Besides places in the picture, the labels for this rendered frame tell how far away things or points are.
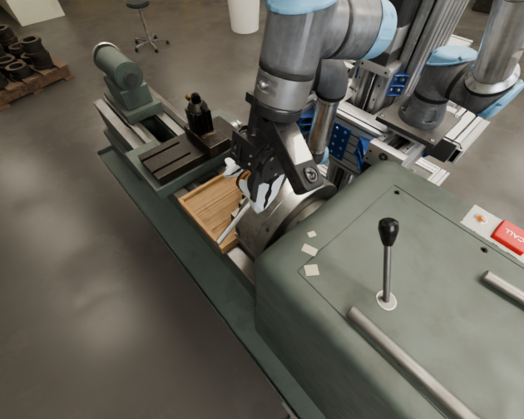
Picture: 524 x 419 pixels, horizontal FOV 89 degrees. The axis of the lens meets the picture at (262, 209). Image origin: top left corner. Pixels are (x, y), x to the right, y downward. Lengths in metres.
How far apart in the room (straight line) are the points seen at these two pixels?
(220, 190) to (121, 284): 1.17
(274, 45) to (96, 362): 1.89
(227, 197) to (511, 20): 0.93
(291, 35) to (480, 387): 0.58
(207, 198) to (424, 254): 0.80
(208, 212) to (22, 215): 2.00
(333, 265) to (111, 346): 1.63
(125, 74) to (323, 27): 1.29
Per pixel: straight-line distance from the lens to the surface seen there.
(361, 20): 0.42
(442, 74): 1.06
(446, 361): 0.59
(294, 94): 0.37
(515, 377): 0.65
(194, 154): 1.20
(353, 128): 1.26
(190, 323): 1.86
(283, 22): 0.36
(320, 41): 0.37
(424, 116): 1.11
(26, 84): 4.33
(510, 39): 0.86
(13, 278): 2.54
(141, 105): 1.67
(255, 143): 0.43
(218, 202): 1.12
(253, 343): 1.24
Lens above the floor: 1.76
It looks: 54 degrees down
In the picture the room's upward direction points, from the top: straight up
